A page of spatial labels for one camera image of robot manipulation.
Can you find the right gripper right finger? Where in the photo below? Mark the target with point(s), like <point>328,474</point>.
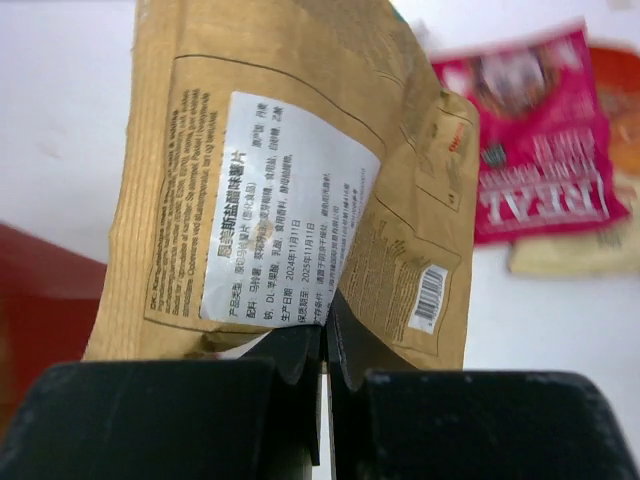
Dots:
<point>389,420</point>

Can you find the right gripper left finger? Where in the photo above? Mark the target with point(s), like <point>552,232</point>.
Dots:
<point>253,417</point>

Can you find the red paper bag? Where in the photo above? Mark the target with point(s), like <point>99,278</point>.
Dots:
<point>49,301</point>

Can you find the brown kraft chips bag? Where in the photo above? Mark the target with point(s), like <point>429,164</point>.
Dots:
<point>283,157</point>

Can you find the pink REAL chips bag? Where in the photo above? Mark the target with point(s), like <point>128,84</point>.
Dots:
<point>544,164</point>

